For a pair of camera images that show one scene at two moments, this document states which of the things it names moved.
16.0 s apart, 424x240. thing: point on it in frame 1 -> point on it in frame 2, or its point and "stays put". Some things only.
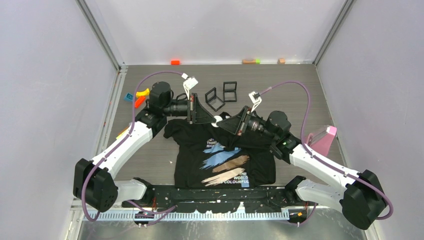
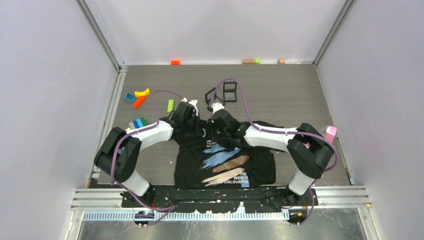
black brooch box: (230, 91) stays put
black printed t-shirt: (212, 155) stays put
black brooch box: (214, 102) stays put
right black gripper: (233, 124) -> (220, 138)
